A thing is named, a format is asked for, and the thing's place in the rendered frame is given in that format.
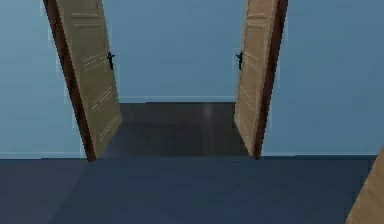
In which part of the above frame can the tan panelled room door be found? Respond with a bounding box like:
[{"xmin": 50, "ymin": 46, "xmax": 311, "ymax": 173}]
[
  {"xmin": 54, "ymin": 0, "xmax": 123, "ymax": 159},
  {"xmin": 233, "ymin": 0, "xmax": 278, "ymax": 157}
]

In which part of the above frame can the tan wooden furniture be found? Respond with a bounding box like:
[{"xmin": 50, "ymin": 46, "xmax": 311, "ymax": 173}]
[{"xmin": 345, "ymin": 146, "xmax": 384, "ymax": 224}]

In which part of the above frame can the black door handle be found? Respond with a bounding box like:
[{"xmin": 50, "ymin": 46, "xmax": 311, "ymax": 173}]
[
  {"xmin": 235, "ymin": 50, "xmax": 244, "ymax": 71},
  {"xmin": 106, "ymin": 51, "xmax": 116, "ymax": 71}
]

